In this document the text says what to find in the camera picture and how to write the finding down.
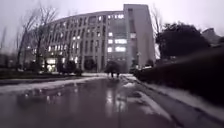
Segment dark-roofed building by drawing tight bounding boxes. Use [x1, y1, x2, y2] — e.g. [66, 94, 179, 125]
[201, 27, 224, 47]

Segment dark bushes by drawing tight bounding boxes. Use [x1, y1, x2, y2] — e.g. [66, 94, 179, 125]
[55, 59, 84, 77]

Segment wet grey paved path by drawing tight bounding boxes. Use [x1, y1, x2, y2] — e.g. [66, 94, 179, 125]
[0, 76, 188, 128]

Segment dark leafy tree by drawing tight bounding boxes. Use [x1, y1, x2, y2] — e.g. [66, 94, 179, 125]
[155, 22, 212, 62]

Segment long dark hedge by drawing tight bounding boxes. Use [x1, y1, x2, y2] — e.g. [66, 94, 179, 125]
[132, 46, 224, 106]

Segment snow strip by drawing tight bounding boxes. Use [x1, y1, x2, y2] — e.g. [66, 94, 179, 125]
[124, 74, 224, 123]
[0, 75, 108, 95]

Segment person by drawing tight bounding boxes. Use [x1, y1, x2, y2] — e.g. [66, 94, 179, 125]
[113, 60, 122, 79]
[104, 60, 116, 79]

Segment bare trees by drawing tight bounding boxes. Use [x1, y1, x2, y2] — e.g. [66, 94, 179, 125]
[0, 4, 61, 72]

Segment low dark hedge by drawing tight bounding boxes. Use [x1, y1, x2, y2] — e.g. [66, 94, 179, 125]
[0, 67, 83, 81]

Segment large curved grey building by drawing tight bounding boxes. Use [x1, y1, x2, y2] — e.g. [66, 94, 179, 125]
[19, 3, 157, 73]

